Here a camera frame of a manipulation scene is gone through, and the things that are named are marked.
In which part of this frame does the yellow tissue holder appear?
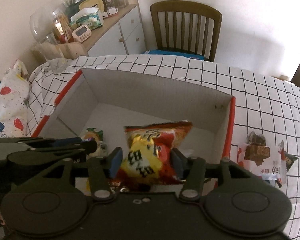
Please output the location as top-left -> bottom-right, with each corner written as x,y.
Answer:
79,0 -> 106,12

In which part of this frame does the large clear glass jar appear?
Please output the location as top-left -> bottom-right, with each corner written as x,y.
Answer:
30,5 -> 65,46

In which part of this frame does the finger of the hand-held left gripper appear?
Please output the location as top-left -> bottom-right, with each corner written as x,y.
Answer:
7,139 -> 98,164
0,137 -> 83,147

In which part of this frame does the blue printed box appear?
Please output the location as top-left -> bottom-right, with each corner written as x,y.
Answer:
140,49 -> 208,61

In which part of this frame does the balloon print bag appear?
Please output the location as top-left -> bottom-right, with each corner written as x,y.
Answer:
0,59 -> 31,140

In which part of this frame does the tissue pack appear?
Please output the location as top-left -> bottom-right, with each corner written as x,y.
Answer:
70,7 -> 104,29

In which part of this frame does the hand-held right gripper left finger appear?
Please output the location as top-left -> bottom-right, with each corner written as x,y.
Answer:
38,147 -> 123,202

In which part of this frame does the brown cube snack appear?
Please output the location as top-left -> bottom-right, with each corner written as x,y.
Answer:
247,131 -> 266,145

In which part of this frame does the dark green snack packet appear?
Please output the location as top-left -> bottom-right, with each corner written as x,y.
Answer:
279,140 -> 298,173

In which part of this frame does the red cardboard box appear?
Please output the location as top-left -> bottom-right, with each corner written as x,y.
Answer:
31,68 -> 236,188

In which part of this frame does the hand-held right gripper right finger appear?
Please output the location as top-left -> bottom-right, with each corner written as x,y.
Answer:
171,147 -> 262,202

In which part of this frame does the white digital timer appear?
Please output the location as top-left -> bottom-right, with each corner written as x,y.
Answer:
72,26 -> 92,42

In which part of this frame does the wooden chair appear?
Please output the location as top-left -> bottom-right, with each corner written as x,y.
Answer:
150,0 -> 223,62

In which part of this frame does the dark red snack packet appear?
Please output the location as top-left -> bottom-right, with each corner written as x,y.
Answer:
107,179 -> 132,193

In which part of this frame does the white wooden sideboard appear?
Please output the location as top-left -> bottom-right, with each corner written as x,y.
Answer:
31,0 -> 147,57

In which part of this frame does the yellow red chip bag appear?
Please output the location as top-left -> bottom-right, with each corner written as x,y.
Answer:
117,121 -> 193,185

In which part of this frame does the amber jar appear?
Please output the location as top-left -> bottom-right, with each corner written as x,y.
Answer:
52,15 -> 74,42

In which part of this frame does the brown rectangular chocolate packet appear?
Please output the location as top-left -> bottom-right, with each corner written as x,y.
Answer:
244,144 -> 270,161

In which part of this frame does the green orange snack packet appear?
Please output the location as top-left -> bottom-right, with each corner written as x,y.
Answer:
81,127 -> 104,152

